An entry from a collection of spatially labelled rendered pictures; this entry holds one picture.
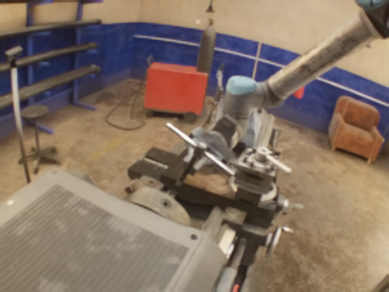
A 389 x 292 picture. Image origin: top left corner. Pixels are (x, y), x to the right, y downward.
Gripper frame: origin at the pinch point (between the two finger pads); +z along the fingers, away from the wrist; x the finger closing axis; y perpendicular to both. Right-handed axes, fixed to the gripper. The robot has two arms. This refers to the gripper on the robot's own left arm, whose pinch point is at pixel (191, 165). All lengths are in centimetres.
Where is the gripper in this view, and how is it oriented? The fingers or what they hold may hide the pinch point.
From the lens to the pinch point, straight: 72.3
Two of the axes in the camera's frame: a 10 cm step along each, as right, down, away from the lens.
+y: -4.2, 7.1, 5.7
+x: -7.8, -6.0, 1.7
